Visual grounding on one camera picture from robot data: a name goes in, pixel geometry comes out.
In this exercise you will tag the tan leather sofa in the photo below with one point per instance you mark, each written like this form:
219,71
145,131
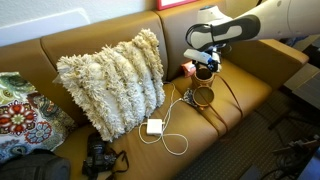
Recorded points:
253,70

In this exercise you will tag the black dslr camera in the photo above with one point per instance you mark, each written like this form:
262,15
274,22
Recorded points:
101,159

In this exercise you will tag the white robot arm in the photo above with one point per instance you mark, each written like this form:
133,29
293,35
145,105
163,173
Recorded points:
273,19

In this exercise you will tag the white power adapter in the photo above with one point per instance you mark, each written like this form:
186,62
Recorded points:
154,127

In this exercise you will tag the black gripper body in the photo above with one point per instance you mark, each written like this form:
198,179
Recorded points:
215,65

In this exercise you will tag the floral patterned pillow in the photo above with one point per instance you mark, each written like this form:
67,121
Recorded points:
28,119

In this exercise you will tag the shaggy cream pillow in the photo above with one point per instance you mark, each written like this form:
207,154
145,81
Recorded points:
117,87

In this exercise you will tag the red framed picture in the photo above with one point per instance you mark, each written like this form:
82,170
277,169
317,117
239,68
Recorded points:
165,4

